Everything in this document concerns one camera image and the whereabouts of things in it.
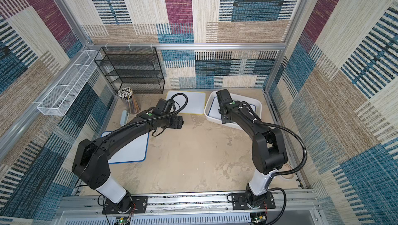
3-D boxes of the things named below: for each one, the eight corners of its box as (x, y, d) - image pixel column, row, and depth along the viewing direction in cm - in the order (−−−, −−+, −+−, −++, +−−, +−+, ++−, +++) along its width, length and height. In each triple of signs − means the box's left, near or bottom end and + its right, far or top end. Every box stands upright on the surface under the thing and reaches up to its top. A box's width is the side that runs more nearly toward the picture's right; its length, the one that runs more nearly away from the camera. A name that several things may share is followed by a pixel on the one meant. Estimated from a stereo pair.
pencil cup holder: (128, 114, 110) (116, 95, 95) (131, 106, 114) (120, 87, 99) (139, 114, 110) (129, 95, 95) (141, 106, 114) (132, 87, 99)
